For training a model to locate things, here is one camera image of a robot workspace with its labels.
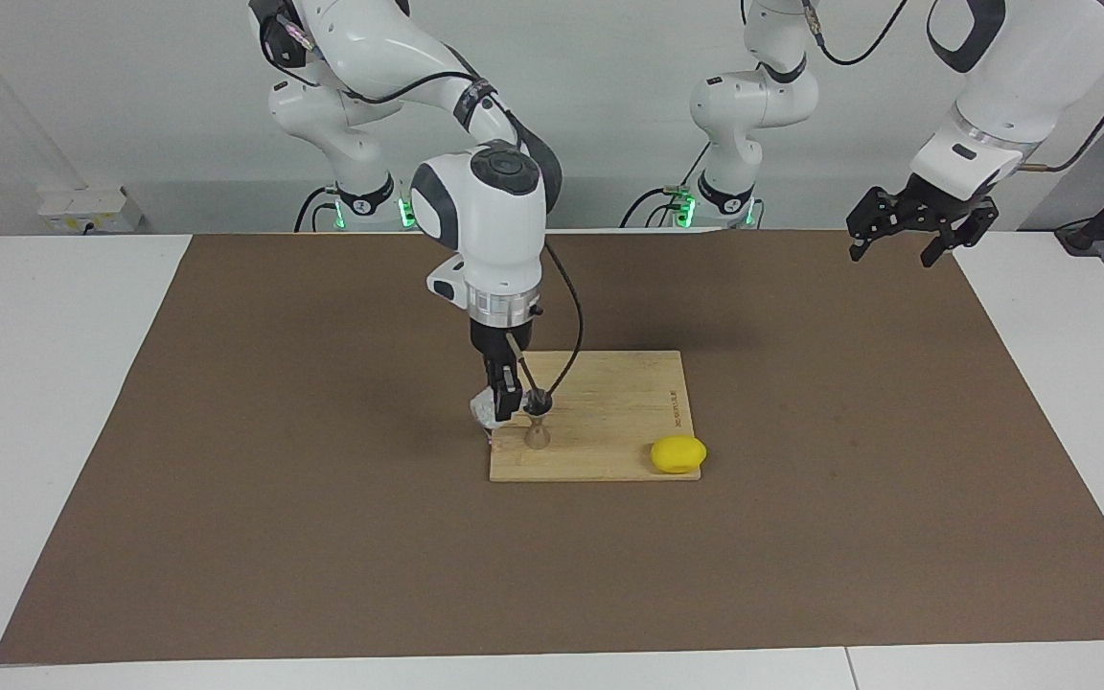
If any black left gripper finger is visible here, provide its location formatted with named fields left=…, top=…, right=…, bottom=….
left=920, top=204, right=1001, bottom=269
left=846, top=188, right=909, bottom=263

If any steel double jigger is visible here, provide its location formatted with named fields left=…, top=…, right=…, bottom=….
left=521, top=388, right=555, bottom=451

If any bamboo cutting board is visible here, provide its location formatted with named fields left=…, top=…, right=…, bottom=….
left=480, top=350, right=703, bottom=483

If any yellow lemon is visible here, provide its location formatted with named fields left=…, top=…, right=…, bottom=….
left=650, top=435, right=708, bottom=476

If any brown table mat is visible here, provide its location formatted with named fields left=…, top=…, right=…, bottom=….
left=0, top=230, right=1104, bottom=665

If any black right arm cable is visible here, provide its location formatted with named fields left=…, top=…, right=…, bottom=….
left=504, top=241, right=586, bottom=400

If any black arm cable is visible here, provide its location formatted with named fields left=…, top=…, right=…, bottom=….
left=796, top=0, right=1104, bottom=175
left=504, top=241, right=586, bottom=400

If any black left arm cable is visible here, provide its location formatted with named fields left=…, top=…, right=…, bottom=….
left=796, top=0, right=1104, bottom=175

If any black base cable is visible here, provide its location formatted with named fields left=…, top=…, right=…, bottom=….
left=294, top=185, right=340, bottom=234
left=620, top=144, right=712, bottom=229

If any white wall power socket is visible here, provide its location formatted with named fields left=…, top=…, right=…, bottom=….
left=37, top=187, right=144, bottom=235

